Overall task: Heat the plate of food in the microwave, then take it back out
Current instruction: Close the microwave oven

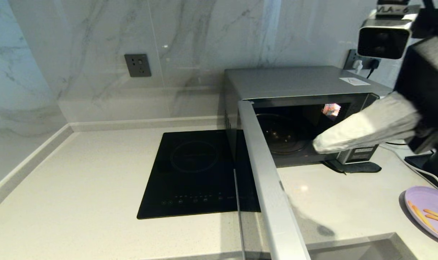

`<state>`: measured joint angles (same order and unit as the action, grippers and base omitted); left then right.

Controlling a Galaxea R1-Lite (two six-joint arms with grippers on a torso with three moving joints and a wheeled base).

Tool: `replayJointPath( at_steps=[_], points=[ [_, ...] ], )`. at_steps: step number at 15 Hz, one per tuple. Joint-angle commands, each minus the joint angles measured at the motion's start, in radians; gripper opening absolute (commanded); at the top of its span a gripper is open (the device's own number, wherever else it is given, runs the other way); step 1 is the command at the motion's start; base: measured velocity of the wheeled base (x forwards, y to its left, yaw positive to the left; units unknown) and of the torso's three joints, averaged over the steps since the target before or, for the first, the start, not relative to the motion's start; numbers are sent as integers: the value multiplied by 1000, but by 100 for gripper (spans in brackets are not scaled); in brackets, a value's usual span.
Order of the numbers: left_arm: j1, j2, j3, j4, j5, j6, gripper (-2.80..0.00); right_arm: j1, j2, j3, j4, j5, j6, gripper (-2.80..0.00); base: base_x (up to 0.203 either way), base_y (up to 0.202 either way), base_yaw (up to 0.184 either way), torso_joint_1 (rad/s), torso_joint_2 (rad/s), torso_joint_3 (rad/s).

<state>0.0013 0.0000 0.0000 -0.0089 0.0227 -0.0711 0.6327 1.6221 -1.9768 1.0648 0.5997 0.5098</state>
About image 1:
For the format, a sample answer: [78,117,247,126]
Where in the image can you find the silver microwave oven body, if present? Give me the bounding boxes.
[223,66,394,168]

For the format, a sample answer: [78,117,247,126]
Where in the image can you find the purple plate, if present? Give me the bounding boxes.
[405,186,438,244]

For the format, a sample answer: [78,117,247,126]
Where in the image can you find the dark grey cloth pad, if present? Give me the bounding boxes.
[323,161,382,175]

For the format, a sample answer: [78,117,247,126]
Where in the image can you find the black induction cooktop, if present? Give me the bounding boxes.
[137,130,241,220]

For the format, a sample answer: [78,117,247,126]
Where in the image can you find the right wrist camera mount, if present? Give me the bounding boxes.
[357,3,421,60]

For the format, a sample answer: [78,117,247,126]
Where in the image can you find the white paper sticker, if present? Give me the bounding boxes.
[339,77,370,86]

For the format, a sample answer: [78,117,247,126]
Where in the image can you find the grey cabinet door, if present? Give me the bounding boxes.
[307,238,402,260]

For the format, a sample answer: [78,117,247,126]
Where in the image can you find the black glass microwave door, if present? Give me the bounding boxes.
[233,100,311,260]

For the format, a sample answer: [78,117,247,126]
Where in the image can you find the white power cable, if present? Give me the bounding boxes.
[381,144,438,194]

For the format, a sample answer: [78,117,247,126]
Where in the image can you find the black power plug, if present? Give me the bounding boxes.
[366,59,381,79]

